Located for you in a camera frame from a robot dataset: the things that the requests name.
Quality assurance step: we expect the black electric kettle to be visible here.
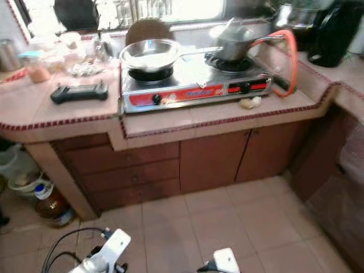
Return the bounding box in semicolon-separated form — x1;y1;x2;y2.
307;0;362;68

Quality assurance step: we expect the orange gas hose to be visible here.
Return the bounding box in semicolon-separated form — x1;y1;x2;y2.
253;28;299;98

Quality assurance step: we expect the steel frying pan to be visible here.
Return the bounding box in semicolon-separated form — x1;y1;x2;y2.
119;39;222;75

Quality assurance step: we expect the white plastic bucket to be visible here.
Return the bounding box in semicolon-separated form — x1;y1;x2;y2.
0;145;46;197

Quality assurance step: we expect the round brown mat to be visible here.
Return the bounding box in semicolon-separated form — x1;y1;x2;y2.
125;18;174;49

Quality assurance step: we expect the bottle of brown oil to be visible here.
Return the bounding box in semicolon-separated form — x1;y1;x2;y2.
34;183;75;228

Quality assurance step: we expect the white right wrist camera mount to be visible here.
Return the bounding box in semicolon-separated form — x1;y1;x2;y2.
213;247;241;273

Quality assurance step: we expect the garlic bulb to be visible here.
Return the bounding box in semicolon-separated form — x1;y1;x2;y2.
239;97;262;110

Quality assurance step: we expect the dark round pan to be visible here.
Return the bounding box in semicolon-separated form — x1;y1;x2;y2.
53;0;98;32

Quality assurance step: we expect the steel saucepan with lid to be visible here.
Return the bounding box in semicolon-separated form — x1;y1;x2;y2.
209;17;285;62

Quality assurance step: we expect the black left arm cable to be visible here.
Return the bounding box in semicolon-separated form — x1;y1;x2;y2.
41;227;111;273

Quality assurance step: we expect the steel cup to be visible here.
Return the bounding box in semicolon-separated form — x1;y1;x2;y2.
0;39;20;72

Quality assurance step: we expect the steel gas stove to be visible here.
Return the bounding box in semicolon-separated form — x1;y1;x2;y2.
119;54;272;114

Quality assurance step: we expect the black handled tool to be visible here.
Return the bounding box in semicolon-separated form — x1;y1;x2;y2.
50;81;109;105

